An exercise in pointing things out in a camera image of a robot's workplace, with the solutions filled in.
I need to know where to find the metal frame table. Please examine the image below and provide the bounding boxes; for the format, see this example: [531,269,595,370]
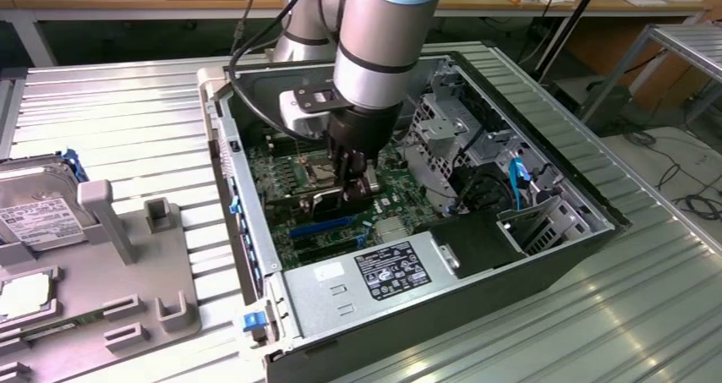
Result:
[579,21,722,126]

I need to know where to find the wooden desk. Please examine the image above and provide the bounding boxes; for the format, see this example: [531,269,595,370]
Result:
[0,0,713,109]

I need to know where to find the silver drive cage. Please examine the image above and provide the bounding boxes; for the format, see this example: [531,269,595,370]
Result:
[403,93,509,198]

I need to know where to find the black floor cables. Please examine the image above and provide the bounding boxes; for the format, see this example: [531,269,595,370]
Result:
[625,129,722,223]

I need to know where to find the silver perforated disk bay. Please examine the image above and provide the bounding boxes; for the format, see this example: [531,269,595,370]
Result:
[495,196,617,257]

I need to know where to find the silver hard disk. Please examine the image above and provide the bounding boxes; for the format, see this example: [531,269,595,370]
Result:
[0,148,95,253]

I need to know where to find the black slanted pole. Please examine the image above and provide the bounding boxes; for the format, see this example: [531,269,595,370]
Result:
[533,0,605,80]

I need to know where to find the silver power supply unit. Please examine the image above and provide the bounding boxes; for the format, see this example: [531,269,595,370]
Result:
[280,230,462,337]

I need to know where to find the open black PC case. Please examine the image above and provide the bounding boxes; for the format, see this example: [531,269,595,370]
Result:
[196,51,631,383]

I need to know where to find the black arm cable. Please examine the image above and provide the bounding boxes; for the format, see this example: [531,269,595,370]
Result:
[228,0,335,144]

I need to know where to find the green motherboard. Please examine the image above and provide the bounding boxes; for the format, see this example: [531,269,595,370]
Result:
[244,128,447,270]

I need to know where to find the green RAM stick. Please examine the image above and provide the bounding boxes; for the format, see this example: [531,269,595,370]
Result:
[21,310,108,342]

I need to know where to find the blue expansion slot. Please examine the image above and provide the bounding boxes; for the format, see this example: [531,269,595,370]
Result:
[288,216,354,239]

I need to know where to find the CPU socket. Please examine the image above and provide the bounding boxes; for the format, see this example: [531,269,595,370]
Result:
[300,153,340,189]

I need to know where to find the CPU chip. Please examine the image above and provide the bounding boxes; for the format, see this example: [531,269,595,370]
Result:
[0,272,52,320]

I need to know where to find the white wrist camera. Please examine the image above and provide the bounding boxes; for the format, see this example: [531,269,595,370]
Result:
[279,86,347,142]

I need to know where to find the black floor device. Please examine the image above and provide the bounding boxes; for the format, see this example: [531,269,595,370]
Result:
[551,77,633,126]

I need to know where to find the blue case latch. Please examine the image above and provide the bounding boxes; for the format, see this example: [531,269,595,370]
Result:
[239,310,266,332]

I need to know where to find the grey parts rack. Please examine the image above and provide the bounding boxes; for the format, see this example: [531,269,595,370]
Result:
[0,178,204,383]

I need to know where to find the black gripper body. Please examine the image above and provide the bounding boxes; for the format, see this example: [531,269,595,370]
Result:
[324,101,404,161]

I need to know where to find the blue flat wire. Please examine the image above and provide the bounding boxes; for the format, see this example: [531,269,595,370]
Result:
[507,156,535,211]

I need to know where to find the black graphics card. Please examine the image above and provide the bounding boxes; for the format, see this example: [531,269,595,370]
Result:
[263,186,378,227]

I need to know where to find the black expansion slot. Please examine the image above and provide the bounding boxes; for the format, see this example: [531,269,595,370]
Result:
[295,238,363,266]

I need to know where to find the silver chipset heatsink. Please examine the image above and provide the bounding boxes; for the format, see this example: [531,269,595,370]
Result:
[375,217,416,243]

